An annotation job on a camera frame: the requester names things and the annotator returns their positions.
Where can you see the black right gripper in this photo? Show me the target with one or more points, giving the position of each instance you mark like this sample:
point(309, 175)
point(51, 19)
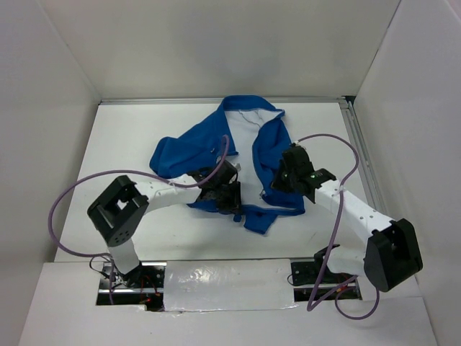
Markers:
point(277, 182)

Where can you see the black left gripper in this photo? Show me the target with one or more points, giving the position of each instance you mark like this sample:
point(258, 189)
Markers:
point(234, 205)

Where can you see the blue jacket white lining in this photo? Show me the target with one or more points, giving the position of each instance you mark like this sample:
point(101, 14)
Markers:
point(252, 131)

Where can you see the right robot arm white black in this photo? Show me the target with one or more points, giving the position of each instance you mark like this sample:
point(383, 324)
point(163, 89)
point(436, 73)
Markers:
point(389, 253)

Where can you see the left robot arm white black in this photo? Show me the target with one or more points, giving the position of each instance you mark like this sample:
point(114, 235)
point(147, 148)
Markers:
point(118, 211)

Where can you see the white glossy taped sheet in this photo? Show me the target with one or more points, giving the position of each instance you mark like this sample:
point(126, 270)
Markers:
point(228, 285)

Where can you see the aluminium frame rail back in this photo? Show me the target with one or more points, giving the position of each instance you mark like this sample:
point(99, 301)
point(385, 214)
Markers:
point(217, 100)

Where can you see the aluminium frame rail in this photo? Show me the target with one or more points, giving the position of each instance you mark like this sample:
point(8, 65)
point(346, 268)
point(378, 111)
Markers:
point(217, 100)
point(363, 181)

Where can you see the aluminium frame rail right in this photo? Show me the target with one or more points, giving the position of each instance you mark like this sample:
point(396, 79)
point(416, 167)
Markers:
point(363, 181)

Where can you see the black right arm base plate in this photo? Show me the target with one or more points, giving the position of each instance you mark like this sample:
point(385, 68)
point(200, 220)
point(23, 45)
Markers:
point(303, 277)

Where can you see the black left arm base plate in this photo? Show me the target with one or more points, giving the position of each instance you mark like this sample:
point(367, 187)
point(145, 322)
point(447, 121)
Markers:
point(146, 280)

